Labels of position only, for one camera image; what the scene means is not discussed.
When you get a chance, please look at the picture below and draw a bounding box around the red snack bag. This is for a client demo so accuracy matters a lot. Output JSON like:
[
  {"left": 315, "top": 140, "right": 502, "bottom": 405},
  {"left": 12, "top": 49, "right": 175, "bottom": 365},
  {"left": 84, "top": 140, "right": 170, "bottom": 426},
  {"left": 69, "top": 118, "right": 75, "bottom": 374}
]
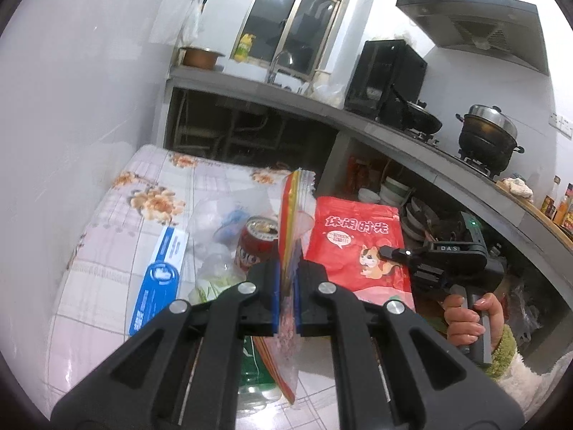
[{"left": 305, "top": 196, "right": 415, "bottom": 309}]

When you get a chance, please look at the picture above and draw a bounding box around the blue plastic bag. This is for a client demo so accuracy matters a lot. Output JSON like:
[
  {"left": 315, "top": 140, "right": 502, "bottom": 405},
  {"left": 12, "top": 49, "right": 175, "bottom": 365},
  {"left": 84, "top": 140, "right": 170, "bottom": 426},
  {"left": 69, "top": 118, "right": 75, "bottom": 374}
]
[{"left": 213, "top": 209, "right": 250, "bottom": 245}]

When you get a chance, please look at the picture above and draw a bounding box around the clear zip bag red print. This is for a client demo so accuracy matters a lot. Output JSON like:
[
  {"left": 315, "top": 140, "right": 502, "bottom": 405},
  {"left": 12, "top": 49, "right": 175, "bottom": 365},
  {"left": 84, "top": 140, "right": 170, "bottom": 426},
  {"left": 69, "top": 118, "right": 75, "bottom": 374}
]
[{"left": 254, "top": 169, "right": 315, "bottom": 404}]

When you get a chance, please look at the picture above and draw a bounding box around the white fleece sleeve forearm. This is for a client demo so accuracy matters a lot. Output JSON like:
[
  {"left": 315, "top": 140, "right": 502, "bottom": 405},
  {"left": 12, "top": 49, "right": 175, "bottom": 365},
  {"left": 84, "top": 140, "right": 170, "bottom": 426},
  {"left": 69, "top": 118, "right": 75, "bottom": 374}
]
[{"left": 485, "top": 325, "right": 572, "bottom": 420}]

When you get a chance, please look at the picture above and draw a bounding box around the person right hand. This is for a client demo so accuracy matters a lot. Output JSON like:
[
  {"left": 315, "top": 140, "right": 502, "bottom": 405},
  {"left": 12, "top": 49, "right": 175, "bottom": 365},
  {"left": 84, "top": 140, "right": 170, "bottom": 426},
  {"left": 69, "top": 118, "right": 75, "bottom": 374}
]
[{"left": 443, "top": 292, "right": 505, "bottom": 352}]

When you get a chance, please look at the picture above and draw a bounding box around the green plastic bottle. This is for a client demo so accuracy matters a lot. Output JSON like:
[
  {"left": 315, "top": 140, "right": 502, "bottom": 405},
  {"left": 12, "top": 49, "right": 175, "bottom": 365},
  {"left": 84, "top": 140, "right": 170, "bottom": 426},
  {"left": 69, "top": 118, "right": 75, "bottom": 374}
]
[{"left": 187, "top": 240, "right": 284, "bottom": 413}]

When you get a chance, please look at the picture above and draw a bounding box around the blue white toothpaste box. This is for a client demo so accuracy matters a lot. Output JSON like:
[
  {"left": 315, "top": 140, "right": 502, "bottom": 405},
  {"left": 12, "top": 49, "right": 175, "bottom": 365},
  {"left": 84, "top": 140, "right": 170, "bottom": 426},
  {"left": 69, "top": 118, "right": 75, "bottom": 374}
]
[{"left": 127, "top": 226, "right": 188, "bottom": 337}]

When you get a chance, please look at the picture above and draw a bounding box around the white bowl stack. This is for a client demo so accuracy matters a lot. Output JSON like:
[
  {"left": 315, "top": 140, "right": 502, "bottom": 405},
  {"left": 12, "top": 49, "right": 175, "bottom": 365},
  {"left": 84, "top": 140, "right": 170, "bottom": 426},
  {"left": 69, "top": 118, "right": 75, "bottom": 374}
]
[{"left": 357, "top": 178, "right": 413, "bottom": 208}]

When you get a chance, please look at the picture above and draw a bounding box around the black steamer pot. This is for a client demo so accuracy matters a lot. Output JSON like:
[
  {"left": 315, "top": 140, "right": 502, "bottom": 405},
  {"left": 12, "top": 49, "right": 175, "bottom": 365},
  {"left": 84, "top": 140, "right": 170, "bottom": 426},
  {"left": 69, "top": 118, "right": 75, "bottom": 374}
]
[{"left": 456, "top": 104, "right": 524, "bottom": 180}]

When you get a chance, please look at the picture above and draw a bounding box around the red milk drink can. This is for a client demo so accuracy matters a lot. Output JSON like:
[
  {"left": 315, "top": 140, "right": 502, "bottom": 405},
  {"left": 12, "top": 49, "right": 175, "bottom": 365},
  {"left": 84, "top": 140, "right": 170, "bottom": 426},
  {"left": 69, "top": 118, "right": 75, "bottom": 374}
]
[{"left": 235, "top": 216, "right": 279, "bottom": 273}]

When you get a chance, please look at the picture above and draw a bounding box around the clear plastic container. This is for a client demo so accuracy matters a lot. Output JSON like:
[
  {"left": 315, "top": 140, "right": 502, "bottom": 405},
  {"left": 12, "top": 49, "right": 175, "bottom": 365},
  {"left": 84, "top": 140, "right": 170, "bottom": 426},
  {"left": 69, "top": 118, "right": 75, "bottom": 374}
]
[{"left": 187, "top": 187, "right": 276, "bottom": 268}]

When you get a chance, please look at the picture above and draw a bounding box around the black wok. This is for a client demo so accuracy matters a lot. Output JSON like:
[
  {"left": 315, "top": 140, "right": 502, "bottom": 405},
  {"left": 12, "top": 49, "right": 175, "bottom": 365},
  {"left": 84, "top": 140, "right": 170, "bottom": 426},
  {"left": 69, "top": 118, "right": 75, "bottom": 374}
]
[{"left": 390, "top": 83, "right": 442, "bottom": 136}]

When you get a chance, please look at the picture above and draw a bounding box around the black microwave oven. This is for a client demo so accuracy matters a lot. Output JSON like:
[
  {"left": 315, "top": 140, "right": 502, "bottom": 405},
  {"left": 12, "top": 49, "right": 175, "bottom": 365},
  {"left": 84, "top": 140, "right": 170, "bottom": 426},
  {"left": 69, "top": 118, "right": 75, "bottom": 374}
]
[{"left": 344, "top": 40, "right": 427, "bottom": 119}]

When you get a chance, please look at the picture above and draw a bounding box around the range hood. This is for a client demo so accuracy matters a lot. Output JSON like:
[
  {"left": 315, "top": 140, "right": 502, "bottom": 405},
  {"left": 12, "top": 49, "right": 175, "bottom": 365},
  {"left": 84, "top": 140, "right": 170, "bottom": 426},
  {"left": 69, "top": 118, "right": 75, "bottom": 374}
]
[{"left": 396, "top": 0, "right": 550, "bottom": 76}]

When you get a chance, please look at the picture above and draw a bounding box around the window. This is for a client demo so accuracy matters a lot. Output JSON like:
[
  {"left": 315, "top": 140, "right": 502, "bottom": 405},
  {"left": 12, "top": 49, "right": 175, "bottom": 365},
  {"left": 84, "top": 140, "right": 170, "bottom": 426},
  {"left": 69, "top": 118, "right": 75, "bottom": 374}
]
[{"left": 231, "top": 0, "right": 343, "bottom": 80}]

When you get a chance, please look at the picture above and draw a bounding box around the yellow detergent bottle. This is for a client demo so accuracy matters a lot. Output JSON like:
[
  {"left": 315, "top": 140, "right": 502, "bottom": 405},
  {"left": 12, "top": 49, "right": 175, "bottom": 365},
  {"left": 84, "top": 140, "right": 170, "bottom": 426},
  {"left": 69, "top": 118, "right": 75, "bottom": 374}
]
[{"left": 233, "top": 33, "right": 256, "bottom": 62}]

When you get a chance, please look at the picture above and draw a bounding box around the copper basin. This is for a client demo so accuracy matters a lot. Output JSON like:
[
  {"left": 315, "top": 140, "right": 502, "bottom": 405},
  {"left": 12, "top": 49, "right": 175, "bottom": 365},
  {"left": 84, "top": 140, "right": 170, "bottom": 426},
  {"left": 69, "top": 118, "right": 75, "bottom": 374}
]
[{"left": 180, "top": 47, "right": 223, "bottom": 71}]

